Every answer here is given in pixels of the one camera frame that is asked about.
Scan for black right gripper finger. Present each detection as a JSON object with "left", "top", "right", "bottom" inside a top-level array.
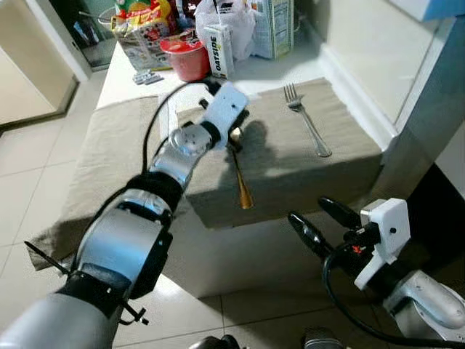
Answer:
[
  {"left": 287, "top": 211, "right": 335, "bottom": 260},
  {"left": 317, "top": 196, "right": 363, "bottom": 230}
]

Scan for gold metal spoon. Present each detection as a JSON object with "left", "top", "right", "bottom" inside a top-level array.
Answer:
[{"left": 229, "top": 127, "right": 256, "bottom": 211}]

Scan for silver metal fork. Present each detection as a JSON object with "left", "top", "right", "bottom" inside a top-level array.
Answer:
[{"left": 283, "top": 83, "right": 333, "bottom": 159}]

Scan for white kitchen island counter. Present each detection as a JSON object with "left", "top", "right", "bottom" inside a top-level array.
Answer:
[{"left": 93, "top": 18, "right": 465, "bottom": 300}]

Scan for white oat milk carton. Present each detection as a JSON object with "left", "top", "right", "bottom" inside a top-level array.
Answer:
[{"left": 203, "top": 23, "right": 236, "bottom": 80}]

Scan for red plastic cup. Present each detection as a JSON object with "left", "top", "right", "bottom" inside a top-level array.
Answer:
[{"left": 159, "top": 36, "right": 211, "bottom": 83}]

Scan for green and white carton box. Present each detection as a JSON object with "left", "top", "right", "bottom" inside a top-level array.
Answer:
[{"left": 250, "top": 0, "right": 296, "bottom": 61}]

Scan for small silver blister pack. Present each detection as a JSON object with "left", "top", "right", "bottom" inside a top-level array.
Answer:
[{"left": 132, "top": 70, "right": 169, "bottom": 85}]

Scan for white plastic bag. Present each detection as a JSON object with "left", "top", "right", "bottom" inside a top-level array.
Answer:
[{"left": 194, "top": 0, "right": 257, "bottom": 63}]

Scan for dark robot right leg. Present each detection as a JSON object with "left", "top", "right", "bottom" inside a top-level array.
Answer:
[{"left": 301, "top": 328, "right": 347, "bottom": 349}]

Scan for dark robot leg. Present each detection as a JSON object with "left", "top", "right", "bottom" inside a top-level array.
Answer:
[
  {"left": 301, "top": 328, "right": 347, "bottom": 349},
  {"left": 188, "top": 334, "right": 241, "bottom": 349}
]

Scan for colourful snack bag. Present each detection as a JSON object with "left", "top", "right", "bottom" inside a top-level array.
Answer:
[{"left": 112, "top": 0, "right": 179, "bottom": 72}]

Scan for dark robot left leg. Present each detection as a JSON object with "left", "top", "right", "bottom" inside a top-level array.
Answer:
[{"left": 188, "top": 334, "right": 241, "bottom": 349}]

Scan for cream kitchen cabinets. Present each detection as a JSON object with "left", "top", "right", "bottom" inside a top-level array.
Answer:
[{"left": 0, "top": 0, "right": 93, "bottom": 133}]

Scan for blue shelf board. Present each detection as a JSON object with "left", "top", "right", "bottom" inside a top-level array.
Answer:
[{"left": 391, "top": 0, "right": 465, "bottom": 22}]

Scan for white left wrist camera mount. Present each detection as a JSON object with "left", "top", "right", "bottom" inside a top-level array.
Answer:
[{"left": 199, "top": 81, "right": 250, "bottom": 141}]

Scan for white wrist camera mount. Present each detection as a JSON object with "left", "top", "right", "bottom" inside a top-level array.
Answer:
[
  {"left": 353, "top": 197, "right": 412, "bottom": 291},
  {"left": 199, "top": 81, "right": 250, "bottom": 141}
]

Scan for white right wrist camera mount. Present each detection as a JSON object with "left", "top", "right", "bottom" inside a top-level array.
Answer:
[{"left": 353, "top": 197, "right": 412, "bottom": 291}]

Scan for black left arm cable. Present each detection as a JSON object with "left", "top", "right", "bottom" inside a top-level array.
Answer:
[{"left": 141, "top": 81, "right": 219, "bottom": 173}]

